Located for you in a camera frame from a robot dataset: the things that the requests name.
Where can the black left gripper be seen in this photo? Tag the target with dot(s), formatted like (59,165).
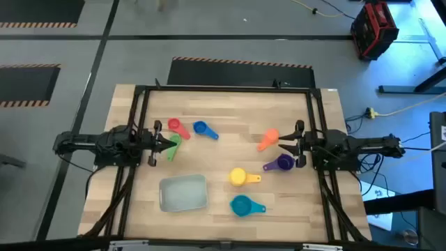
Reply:
(155,143)

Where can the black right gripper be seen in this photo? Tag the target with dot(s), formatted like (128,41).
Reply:
(306,144)

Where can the green measuring cup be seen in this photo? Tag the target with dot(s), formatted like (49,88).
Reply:
(170,153)

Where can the red measuring cup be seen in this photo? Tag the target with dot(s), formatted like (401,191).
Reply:
(173,123)

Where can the purple measuring cup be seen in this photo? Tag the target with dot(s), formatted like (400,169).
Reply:
(285,162)

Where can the orange measuring cup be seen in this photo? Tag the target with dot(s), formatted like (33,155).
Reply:
(270,136)

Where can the blue measuring cup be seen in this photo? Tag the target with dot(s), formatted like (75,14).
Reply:
(199,127)

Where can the grey plastic basket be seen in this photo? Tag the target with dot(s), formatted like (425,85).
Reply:
(183,193)

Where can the yellow measuring cup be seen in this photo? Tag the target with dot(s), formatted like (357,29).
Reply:
(238,176)

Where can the teal measuring cup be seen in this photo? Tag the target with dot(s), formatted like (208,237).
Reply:
(241,205)

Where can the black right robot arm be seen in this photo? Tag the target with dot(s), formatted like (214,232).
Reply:
(348,144)

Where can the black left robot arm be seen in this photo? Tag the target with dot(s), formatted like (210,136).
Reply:
(104,143)

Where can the black striped-edge floor mat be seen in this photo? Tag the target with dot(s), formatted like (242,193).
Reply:
(38,10)
(24,83)
(240,75)

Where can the white paper sheet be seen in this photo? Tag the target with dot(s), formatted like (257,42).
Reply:
(376,192)

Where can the black desk foot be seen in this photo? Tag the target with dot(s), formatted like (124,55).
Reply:
(400,90)

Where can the black desk beam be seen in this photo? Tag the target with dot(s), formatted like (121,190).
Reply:
(400,202)

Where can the red black tool box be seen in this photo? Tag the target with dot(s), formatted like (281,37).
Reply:
(374,31)

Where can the grey cabinet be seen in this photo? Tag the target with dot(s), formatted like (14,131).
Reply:
(438,164)

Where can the round metal disc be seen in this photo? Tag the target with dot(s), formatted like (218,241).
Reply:
(410,237)

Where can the black aluminium table frame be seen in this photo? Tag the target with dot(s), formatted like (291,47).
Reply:
(209,89)

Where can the silver camera mount rail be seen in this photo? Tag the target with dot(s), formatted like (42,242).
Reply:
(223,245)

